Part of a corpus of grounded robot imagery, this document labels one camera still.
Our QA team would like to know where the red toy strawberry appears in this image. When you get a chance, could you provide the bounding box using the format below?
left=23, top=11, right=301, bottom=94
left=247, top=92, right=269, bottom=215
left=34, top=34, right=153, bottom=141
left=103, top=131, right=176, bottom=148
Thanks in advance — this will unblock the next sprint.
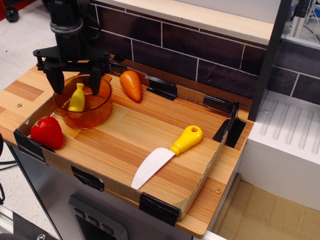
left=30, top=116, right=64, bottom=150

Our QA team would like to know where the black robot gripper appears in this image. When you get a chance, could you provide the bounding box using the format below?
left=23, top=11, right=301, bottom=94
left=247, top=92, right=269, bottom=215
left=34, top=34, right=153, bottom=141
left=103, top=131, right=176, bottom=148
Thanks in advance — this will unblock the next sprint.
left=33, top=27, right=111, bottom=96

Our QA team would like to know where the white toy sink drainboard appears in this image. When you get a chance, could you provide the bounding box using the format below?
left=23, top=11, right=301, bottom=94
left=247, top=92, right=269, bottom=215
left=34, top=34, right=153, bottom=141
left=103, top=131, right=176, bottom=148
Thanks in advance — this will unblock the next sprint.
left=239, top=91, right=320, bottom=211

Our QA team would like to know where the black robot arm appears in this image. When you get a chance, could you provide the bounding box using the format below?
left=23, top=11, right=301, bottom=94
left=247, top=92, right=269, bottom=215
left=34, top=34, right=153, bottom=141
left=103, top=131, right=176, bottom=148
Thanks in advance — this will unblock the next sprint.
left=33, top=0, right=111, bottom=95

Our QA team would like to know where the orange transparent plastic pot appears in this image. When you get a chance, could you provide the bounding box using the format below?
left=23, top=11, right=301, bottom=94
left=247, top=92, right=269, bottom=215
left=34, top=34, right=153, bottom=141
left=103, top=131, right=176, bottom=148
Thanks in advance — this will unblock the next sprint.
left=53, top=74, right=113, bottom=129

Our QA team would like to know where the yellow white toy knife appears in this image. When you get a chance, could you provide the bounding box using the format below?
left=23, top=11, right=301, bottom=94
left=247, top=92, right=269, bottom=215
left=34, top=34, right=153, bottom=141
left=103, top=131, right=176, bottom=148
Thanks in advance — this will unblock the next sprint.
left=131, top=125, right=204, bottom=190

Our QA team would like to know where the yellow toy banana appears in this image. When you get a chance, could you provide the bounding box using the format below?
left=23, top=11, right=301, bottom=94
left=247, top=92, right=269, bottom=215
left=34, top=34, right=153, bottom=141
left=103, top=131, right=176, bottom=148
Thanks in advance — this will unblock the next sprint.
left=68, top=83, right=85, bottom=112

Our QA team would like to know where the orange toy carrot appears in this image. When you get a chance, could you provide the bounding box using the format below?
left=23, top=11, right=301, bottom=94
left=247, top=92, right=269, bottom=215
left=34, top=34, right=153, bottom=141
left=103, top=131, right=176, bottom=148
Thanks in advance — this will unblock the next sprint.
left=119, top=70, right=142, bottom=102

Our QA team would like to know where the grey toy oven panel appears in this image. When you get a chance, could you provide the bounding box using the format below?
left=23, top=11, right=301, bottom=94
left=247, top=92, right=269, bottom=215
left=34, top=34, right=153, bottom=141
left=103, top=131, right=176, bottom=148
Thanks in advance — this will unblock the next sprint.
left=68, top=196, right=129, bottom=240

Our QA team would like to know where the black caster wheel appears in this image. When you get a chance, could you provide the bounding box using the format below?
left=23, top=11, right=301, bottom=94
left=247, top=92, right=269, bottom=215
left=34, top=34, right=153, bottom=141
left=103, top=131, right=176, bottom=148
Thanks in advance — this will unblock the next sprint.
left=4, top=6, right=19, bottom=23

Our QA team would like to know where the cardboard fence with black tape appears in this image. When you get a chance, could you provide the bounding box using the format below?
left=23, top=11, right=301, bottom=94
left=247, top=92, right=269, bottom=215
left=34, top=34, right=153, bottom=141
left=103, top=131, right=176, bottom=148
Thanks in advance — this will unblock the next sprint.
left=14, top=73, right=253, bottom=235

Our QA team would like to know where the dark grey kitchen frame post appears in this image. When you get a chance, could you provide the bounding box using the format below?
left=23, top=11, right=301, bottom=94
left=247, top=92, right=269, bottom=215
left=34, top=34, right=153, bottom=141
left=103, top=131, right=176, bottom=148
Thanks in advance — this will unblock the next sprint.
left=248, top=0, right=292, bottom=121

